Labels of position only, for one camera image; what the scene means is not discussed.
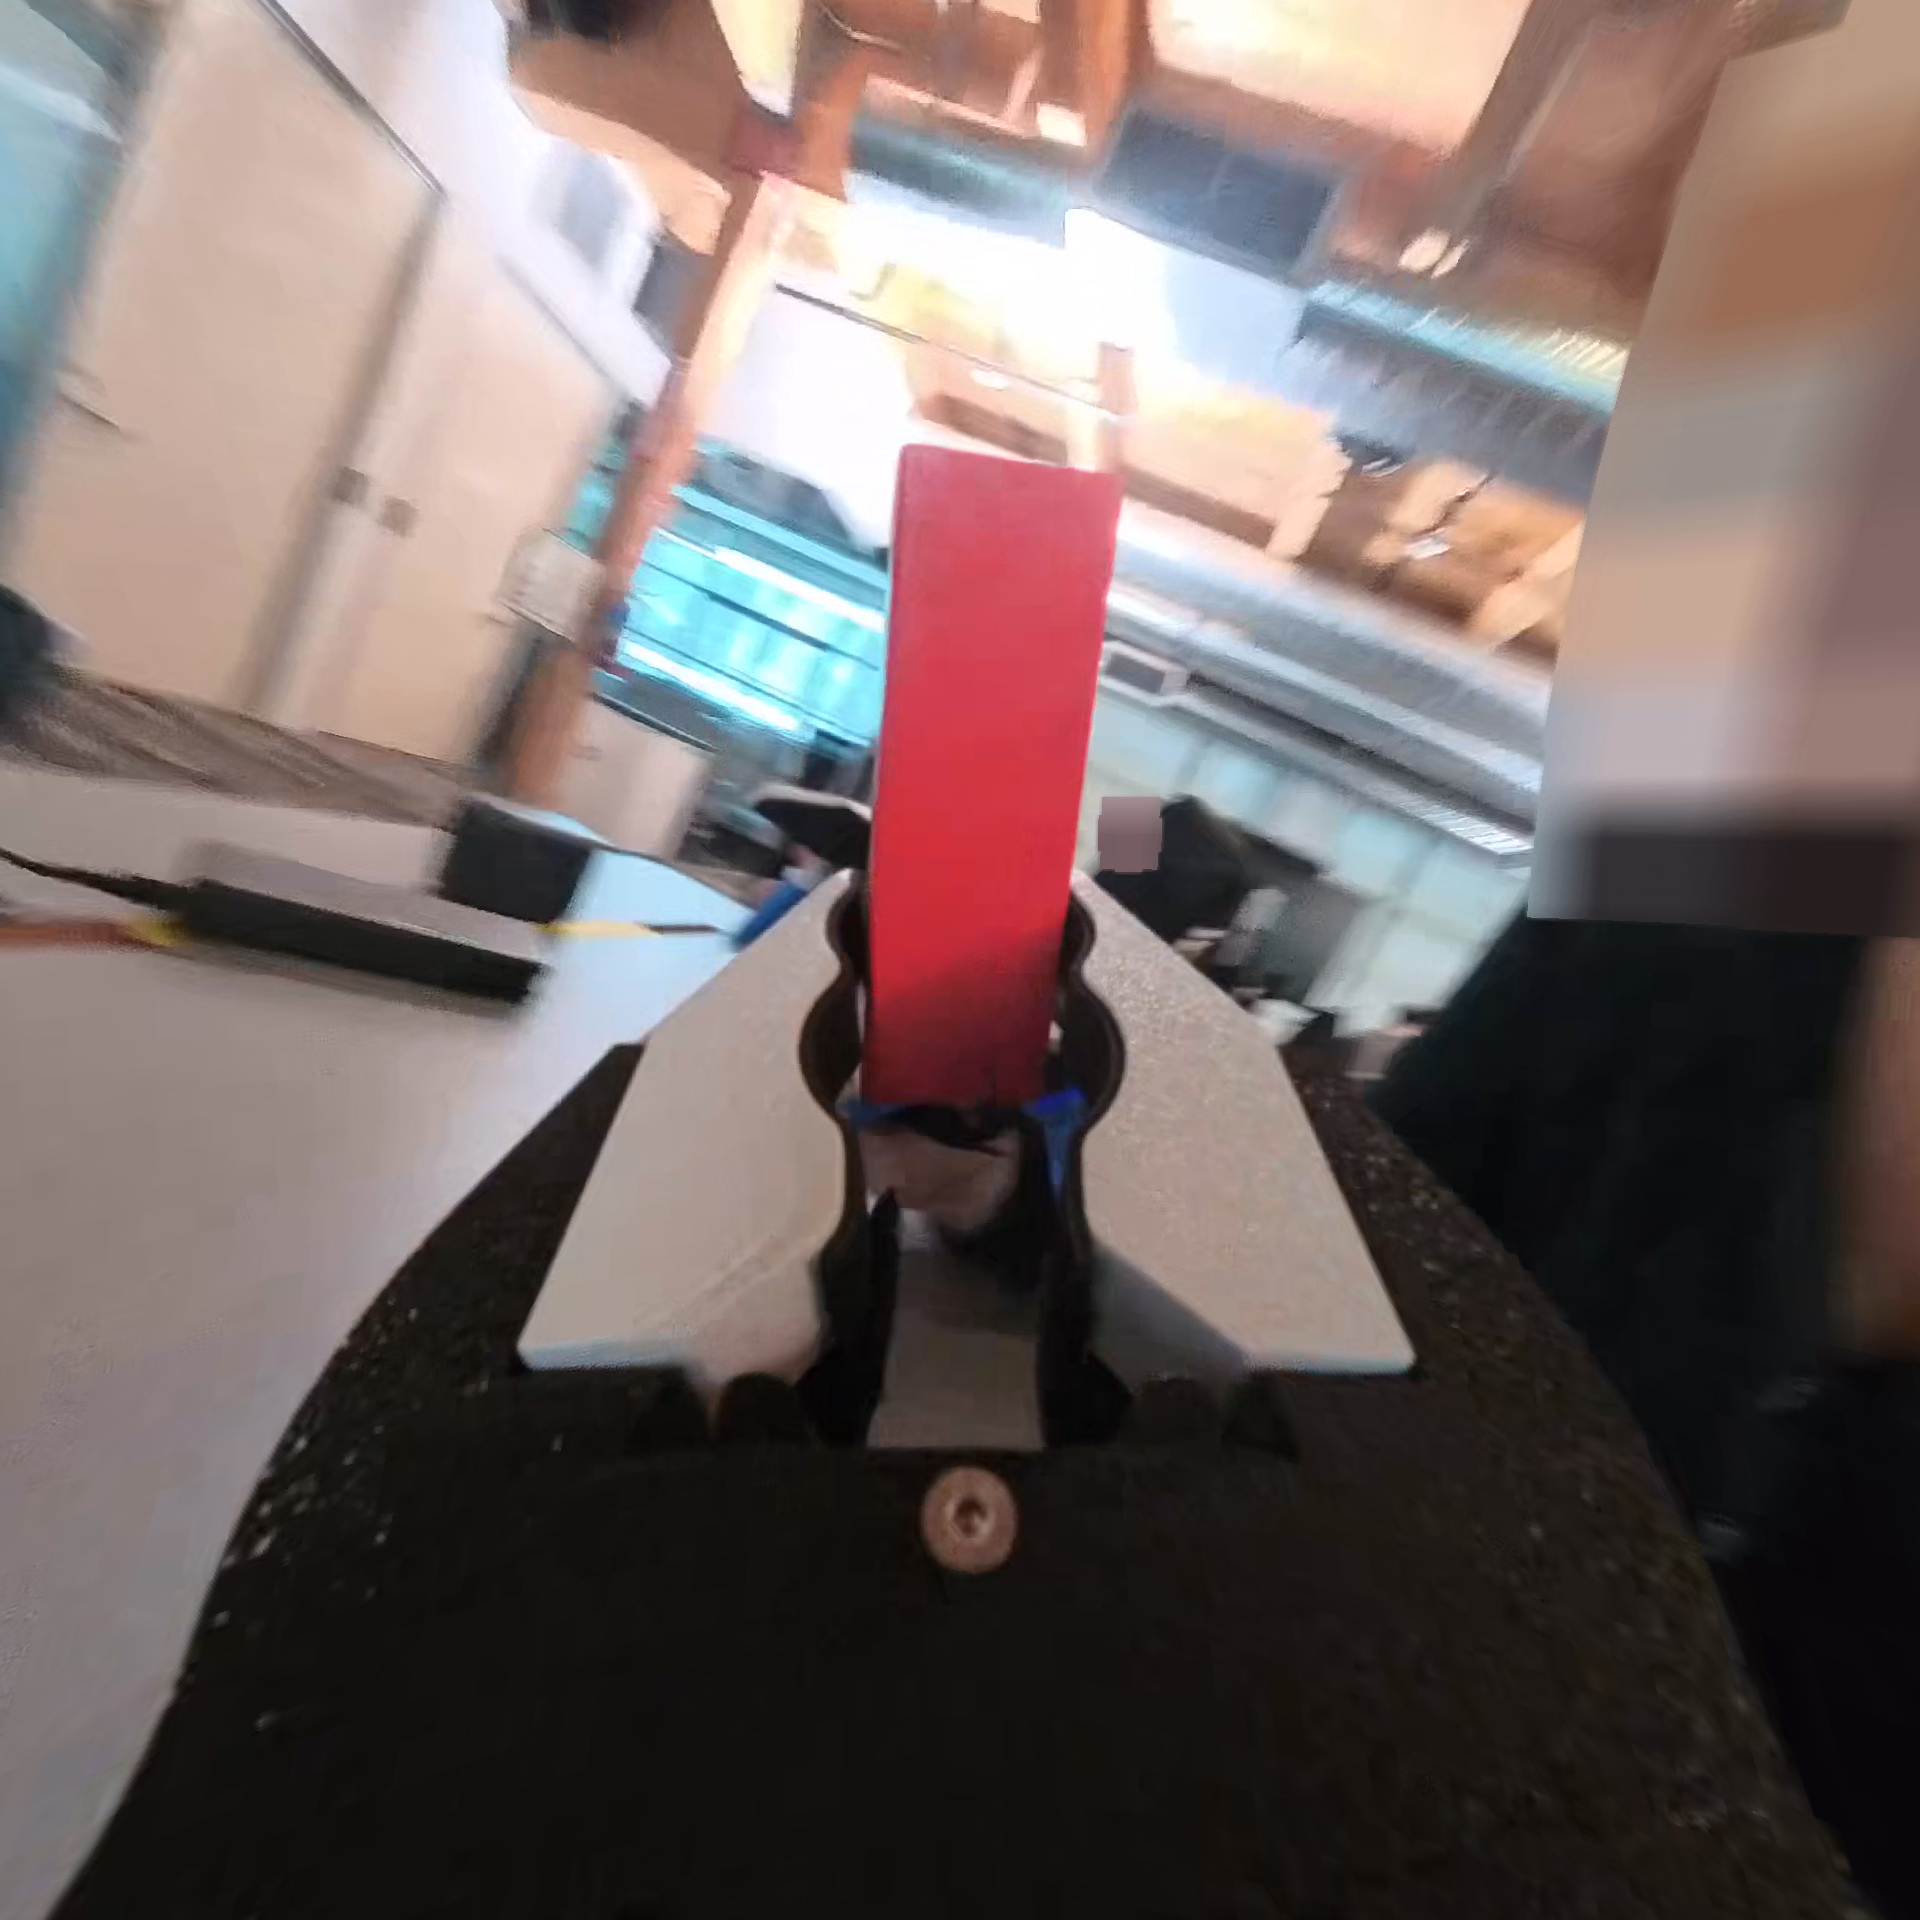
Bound white double doors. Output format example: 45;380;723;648
0;0;659;765

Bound black power bank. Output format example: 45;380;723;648
179;835;544;1005

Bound wooden support post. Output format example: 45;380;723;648
501;158;819;805

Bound red block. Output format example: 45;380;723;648
858;442;1119;1102

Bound black cable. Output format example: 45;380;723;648
0;843;200;909

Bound black adapter cube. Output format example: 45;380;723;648
434;798;596;918

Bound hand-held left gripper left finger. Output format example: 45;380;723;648
514;867;900;1401

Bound silver air duct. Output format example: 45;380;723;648
1115;532;1546;756

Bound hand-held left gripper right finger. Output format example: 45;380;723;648
1036;877;1424;1385

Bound dark ceiling vent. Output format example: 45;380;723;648
1098;104;1335;266

